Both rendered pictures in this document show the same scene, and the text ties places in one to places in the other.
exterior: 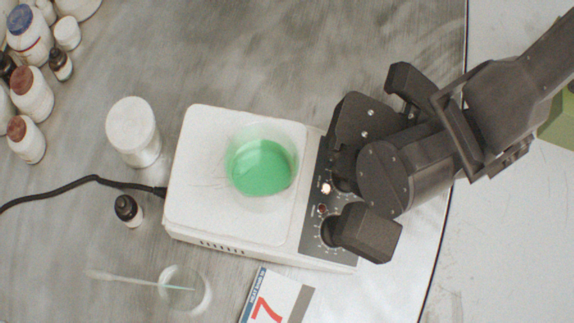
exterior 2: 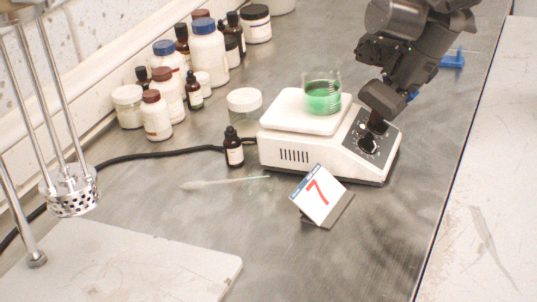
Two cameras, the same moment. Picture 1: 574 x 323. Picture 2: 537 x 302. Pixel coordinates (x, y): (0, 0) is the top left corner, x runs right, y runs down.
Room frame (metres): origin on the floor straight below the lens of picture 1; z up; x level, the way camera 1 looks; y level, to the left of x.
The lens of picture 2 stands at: (-0.66, -0.18, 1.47)
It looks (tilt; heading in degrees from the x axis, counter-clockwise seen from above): 33 degrees down; 20
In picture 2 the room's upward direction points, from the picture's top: 7 degrees counter-clockwise
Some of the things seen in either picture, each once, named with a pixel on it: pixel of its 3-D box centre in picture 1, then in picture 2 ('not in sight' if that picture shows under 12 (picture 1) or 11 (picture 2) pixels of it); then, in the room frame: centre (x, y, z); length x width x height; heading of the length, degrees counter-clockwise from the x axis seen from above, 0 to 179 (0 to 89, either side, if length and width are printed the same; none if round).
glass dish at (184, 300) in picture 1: (182, 289); (260, 187); (0.05, 0.10, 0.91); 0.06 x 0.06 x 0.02
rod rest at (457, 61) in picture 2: not in sight; (438, 54); (0.53, -0.13, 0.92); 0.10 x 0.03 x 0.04; 82
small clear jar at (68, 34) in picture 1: (68, 33); (201, 85); (0.35, 0.31, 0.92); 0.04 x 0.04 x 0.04
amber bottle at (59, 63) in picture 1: (58, 61); (192, 88); (0.30, 0.30, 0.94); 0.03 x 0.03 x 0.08
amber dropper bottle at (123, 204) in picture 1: (126, 209); (232, 144); (0.13, 0.16, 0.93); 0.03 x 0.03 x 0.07
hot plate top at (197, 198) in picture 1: (233, 173); (307, 109); (0.17, 0.05, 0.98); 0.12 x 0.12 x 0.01; 84
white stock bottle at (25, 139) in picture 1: (24, 138); (155, 114); (0.19, 0.33, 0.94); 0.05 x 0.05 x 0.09
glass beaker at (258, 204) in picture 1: (259, 173); (320, 88); (0.16, 0.02, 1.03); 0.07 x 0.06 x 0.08; 148
